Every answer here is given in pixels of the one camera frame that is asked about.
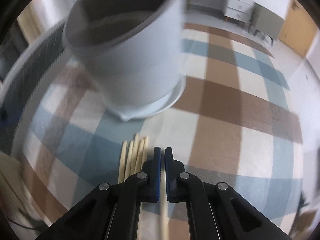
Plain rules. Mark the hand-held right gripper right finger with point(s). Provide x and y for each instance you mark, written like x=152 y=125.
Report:
x=168 y=177

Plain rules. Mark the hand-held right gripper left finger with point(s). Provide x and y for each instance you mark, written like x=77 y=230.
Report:
x=157 y=177

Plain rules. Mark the pale wooden chopstick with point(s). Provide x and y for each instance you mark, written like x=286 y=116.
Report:
x=163 y=217

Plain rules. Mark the white utensil holder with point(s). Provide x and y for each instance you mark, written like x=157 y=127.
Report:
x=135 y=62

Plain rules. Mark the plaid tablecloth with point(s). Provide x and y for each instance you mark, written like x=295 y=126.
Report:
x=225 y=105

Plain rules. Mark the dark grey mattress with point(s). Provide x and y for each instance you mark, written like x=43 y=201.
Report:
x=27 y=80

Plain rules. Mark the grey nightstand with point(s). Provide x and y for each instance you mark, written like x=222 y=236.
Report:
x=268 y=20

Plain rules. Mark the white desk with drawers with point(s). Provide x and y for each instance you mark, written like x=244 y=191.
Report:
x=237 y=0

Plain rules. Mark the wooden door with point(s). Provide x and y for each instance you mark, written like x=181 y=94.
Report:
x=297 y=27

